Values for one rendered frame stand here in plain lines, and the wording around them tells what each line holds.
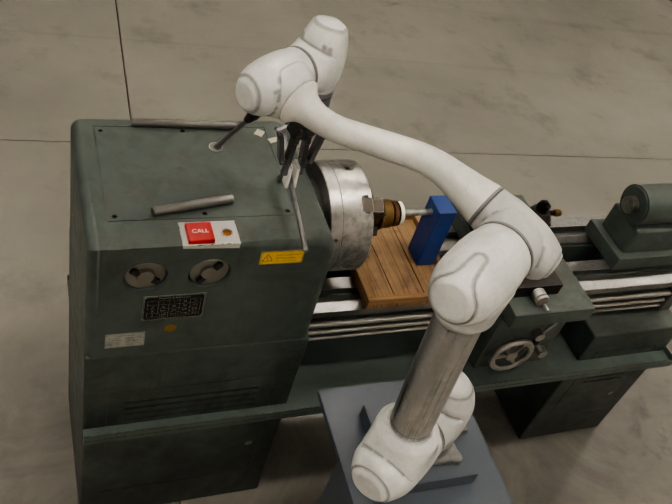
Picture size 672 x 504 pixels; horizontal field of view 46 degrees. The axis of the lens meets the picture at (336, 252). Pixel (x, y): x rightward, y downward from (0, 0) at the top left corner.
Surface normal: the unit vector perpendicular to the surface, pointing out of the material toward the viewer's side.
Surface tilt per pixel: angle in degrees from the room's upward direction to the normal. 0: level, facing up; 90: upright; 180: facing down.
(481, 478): 0
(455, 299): 84
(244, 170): 0
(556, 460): 0
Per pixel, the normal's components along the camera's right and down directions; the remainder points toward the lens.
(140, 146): 0.24, -0.69
